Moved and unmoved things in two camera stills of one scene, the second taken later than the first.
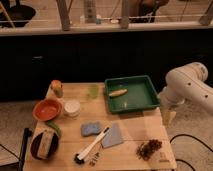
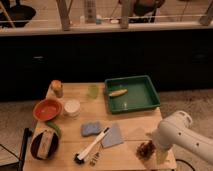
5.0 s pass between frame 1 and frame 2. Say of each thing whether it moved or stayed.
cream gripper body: moved
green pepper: stayed
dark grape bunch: stayed
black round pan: stayed
